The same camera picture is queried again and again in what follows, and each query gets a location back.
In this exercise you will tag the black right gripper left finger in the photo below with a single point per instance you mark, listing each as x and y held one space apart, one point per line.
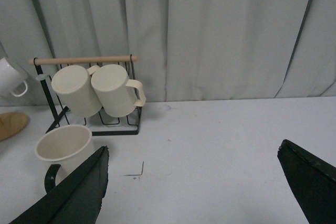
77 198

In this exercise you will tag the cream mug black handle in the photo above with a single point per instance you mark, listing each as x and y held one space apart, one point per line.
63 150

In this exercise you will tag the wooden mug tree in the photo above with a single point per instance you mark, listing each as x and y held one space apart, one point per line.
12 123

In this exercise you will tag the white mug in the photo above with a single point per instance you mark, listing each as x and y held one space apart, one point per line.
11 79

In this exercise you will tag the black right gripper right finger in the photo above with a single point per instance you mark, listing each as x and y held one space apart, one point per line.
311 180

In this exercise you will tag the cream ribbed mug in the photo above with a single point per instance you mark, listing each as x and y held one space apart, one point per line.
73 86
118 94

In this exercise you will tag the black wire cup rack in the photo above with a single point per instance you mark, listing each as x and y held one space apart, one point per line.
128 129

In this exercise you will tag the cream ribbed mug left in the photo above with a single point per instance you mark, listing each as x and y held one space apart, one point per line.
73 86

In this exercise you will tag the cream ribbed mug right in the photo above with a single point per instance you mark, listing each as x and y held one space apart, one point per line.
118 94

